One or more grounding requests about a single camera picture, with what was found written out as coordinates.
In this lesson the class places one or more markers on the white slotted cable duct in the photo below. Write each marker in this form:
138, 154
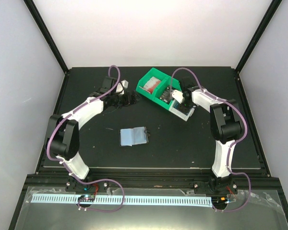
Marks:
189, 201

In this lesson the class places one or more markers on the circuit board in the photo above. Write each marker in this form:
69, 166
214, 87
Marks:
86, 199
223, 201

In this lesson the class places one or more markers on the green bin left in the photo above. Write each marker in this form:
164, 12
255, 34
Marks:
153, 72

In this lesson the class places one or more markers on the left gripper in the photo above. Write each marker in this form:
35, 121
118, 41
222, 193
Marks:
127, 101

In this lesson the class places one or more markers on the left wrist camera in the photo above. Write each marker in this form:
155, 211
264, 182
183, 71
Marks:
121, 87

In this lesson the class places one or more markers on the red white card stack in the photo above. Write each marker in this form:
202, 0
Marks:
151, 84

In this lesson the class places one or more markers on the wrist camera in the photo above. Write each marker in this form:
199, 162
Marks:
121, 87
177, 95

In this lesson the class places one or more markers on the white bin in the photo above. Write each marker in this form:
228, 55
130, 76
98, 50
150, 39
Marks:
179, 114

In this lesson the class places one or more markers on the green bin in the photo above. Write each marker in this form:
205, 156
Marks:
159, 89
153, 72

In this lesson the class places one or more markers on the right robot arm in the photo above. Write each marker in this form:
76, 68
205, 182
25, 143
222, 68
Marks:
226, 125

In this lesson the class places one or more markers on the black leather card holder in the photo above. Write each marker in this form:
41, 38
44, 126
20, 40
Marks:
134, 136

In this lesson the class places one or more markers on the right circuit board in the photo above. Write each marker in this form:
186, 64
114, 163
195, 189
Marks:
223, 201

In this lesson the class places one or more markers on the green bin middle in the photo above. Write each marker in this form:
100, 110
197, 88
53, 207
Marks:
159, 89

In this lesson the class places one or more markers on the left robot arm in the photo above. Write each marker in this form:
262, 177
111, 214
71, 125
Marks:
62, 140

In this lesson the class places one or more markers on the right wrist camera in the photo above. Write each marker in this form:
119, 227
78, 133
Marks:
177, 95

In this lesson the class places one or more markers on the left circuit board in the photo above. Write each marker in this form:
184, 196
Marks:
86, 199

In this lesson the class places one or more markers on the black vip card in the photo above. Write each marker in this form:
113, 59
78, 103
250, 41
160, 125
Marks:
166, 95

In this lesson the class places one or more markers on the black aluminium frame rail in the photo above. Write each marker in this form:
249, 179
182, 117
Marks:
200, 182

